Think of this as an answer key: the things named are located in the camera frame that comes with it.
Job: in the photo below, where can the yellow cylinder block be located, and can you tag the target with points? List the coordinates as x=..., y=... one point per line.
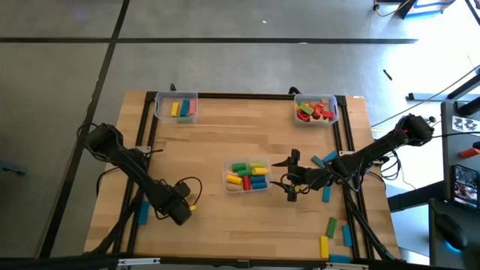
x=260, y=171
x=234, y=179

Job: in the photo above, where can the light green cuboid block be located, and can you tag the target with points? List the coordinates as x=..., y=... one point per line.
x=298, y=188

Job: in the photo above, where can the pink plank block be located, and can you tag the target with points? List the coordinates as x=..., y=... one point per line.
x=192, y=107

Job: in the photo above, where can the light green cylinder block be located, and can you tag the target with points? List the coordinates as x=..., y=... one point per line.
x=257, y=164

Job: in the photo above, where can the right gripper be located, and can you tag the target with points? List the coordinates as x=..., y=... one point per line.
x=305, y=174

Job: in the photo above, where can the black table clamp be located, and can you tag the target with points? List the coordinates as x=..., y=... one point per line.
x=293, y=90
x=172, y=87

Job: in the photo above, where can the blue cylinder block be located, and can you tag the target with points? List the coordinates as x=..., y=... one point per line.
x=259, y=185
x=258, y=179

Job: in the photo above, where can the silver edge bracket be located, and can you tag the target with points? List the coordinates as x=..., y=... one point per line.
x=348, y=266
x=138, y=261

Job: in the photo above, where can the white marker paper sheet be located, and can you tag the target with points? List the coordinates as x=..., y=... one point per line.
x=465, y=123

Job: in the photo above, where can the grey metal mount plate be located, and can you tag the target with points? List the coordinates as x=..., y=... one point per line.
x=344, y=153

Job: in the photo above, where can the yellow plank block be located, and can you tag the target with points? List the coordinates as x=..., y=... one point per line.
x=324, y=246
x=174, y=109

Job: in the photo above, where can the smartphone with lit screen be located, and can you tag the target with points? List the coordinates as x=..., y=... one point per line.
x=465, y=185

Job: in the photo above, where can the black computer mouse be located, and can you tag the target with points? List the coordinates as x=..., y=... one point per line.
x=450, y=230

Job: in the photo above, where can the dark side desk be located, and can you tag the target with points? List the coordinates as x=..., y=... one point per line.
x=450, y=150

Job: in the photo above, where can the red arch block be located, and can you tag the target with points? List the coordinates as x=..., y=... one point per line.
x=303, y=117
x=328, y=114

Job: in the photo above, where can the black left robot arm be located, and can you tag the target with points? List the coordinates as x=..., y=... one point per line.
x=131, y=165

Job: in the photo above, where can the natural wood cylinder block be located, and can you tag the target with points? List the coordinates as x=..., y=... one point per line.
x=232, y=188

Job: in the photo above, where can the green plank block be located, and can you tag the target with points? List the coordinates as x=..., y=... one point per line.
x=331, y=227

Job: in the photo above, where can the blue white sign board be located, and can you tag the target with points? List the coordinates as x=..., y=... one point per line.
x=427, y=7

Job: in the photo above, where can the black pen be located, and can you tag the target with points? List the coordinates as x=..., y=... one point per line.
x=387, y=75

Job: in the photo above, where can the clear plastic bin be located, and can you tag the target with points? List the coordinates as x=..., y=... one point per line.
x=298, y=98
x=228, y=161
x=165, y=112

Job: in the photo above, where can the black metal stand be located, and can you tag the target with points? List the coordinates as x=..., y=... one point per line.
x=465, y=88

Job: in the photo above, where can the orange arch block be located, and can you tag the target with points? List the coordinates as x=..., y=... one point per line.
x=318, y=108

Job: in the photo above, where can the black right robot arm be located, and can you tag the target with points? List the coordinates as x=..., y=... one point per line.
x=375, y=150

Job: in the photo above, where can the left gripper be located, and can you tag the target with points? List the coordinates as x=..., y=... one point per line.
x=176, y=204

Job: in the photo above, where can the blue plank block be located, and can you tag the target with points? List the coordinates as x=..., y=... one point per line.
x=184, y=107
x=330, y=156
x=347, y=235
x=318, y=161
x=326, y=194

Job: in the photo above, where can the black aluminium table frame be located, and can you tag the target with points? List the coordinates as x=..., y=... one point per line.
x=240, y=96

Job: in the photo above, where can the black mouse pad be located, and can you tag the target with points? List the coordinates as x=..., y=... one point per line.
x=437, y=255

